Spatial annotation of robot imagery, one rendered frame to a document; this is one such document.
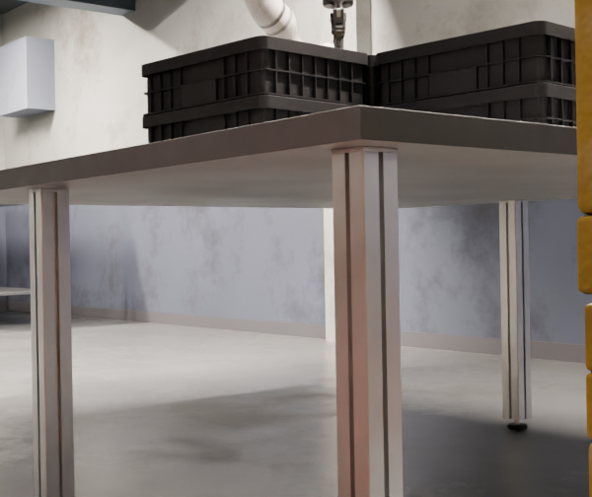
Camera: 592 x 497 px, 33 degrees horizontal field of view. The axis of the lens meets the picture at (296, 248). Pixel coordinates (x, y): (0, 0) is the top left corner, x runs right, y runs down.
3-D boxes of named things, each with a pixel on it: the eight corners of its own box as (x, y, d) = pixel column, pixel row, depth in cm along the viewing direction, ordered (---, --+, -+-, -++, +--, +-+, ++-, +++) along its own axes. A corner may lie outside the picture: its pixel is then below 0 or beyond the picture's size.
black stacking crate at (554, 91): (373, 166, 204) (372, 107, 204) (463, 172, 225) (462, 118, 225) (543, 150, 175) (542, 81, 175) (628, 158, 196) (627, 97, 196)
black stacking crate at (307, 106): (139, 173, 212) (138, 116, 212) (246, 177, 233) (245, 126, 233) (263, 159, 183) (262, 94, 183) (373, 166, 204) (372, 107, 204)
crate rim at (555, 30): (372, 65, 204) (371, 53, 204) (461, 80, 225) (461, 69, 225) (541, 33, 175) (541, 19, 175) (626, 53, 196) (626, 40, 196)
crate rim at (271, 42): (137, 76, 212) (137, 65, 212) (245, 90, 233) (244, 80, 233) (261, 47, 183) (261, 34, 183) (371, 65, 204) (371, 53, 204)
